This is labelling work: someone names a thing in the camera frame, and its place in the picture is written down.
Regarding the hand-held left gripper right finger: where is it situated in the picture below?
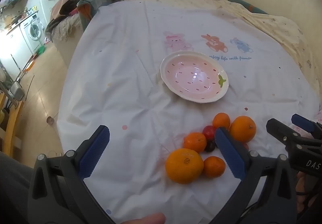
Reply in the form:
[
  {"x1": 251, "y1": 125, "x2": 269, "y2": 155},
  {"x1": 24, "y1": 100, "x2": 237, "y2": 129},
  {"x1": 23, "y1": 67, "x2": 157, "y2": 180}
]
[{"x1": 210, "y1": 127, "x2": 297, "y2": 224}]

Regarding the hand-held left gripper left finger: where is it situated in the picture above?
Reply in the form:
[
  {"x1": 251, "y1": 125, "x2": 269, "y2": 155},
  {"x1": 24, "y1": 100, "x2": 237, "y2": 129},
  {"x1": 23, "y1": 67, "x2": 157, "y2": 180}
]
[{"x1": 28, "y1": 124, "x2": 114, "y2": 224}]

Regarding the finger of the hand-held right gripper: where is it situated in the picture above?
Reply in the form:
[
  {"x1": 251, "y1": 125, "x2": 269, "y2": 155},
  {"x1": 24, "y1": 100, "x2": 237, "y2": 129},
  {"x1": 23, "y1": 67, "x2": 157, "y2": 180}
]
[
  {"x1": 291, "y1": 113, "x2": 322, "y2": 139},
  {"x1": 266, "y1": 118, "x2": 306, "y2": 150}
]

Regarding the small tangerine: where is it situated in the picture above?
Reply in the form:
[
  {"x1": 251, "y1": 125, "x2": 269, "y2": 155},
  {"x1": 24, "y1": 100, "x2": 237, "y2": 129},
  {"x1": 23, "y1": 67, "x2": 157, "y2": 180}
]
[
  {"x1": 203, "y1": 156, "x2": 226, "y2": 178},
  {"x1": 213, "y1": 112, "x2": 231, "y2": 130},
  {"x1": 183, "y1": 132, "x2": 207, "y2": 153}
]

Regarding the large orange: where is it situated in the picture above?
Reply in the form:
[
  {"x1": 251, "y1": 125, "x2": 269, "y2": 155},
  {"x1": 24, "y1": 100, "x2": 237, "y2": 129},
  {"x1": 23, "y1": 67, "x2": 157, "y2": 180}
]
[
  {"x1": 229, "y1": 115, "x2": 257, "y2": 143},
  {"x1": 165, "y1": 148, "x2": 204, "y2": 185}
]

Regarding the red plum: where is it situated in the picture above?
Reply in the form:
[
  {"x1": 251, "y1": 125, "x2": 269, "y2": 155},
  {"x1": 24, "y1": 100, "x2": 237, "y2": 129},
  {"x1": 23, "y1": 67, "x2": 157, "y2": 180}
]
[{"x1": 203, "y1": 125, "x2": 217, "y2": 141}]

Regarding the pink strawberry plate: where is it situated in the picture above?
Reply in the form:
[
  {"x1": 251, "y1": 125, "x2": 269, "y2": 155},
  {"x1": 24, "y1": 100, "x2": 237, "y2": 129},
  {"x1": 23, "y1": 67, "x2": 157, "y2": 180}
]
[{"x1": 160, "y1": 51, "x2": 229, "y2": 104}]

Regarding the person's right forearm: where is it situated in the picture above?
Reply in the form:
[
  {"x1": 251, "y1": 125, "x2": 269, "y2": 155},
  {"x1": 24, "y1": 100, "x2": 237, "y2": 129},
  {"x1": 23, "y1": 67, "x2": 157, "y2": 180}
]
[{"x1": 296, "y1": 171, "x2": 322, "y2": 216}]

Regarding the person's left hand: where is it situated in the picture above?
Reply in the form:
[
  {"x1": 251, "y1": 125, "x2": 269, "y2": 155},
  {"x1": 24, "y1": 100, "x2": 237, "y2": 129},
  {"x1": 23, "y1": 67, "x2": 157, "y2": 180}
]
[{"x1": 120, "y1": 212, "x2": 166, "y2": 224}]

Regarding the wooden chair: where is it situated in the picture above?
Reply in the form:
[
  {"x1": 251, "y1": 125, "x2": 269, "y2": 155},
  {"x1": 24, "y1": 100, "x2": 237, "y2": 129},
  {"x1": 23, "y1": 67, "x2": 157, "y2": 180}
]
[{"x1": 0, "y1": 93, "x2": 25, "y2": 156}]

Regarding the person's grey trouser leg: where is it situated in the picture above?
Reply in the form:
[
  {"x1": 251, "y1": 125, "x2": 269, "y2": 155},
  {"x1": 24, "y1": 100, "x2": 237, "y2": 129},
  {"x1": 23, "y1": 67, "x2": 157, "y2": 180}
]
[{"x1": 0, "y1": 151, "x2": 34, "y2": 224}]

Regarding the white printed bedsheet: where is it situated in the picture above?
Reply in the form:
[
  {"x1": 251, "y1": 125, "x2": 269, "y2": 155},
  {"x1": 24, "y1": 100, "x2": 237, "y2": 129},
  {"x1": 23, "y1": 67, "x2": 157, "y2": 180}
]
[{"x1": 57, "y1": 0, "x2": 321, "y2": 224}]

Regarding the teal pillow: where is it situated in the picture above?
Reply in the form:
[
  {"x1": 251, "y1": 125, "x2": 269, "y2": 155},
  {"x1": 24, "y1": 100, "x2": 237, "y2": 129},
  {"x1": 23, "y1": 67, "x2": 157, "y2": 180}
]
[{"x1": 228, "y1": 0, "x2": 269, "y2": 15}]

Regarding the white washing machine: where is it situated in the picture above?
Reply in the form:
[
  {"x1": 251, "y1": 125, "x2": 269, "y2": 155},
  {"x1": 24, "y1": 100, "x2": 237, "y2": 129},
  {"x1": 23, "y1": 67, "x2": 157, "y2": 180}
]
[{"x1": 20, "y1": 12, "x2": 46, "y2": 55}]

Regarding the pile of clothes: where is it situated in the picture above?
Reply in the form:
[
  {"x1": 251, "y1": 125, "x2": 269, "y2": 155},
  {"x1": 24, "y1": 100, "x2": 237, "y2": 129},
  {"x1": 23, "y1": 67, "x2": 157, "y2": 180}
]
[{"x1": 45, "y1": 0, "x2": 134, "y2": 43}]

